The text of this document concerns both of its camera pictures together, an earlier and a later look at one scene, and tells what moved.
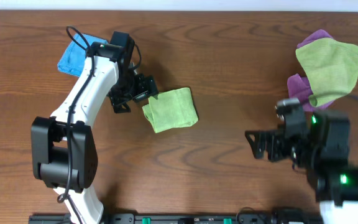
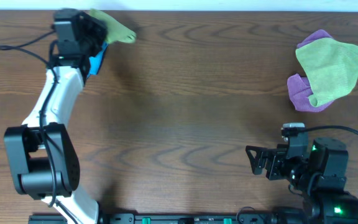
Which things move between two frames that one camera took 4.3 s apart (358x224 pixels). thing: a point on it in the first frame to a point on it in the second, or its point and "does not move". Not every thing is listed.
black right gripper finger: x=260 y=140 to x=257 y=157
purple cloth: x=298 y=88 does not move
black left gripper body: x=136 y=89 to x=92 y=38
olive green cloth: x=332 y=68 does not move
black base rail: x=184 y=218 does not move
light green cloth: x=172 y=109 to x=115 y=31
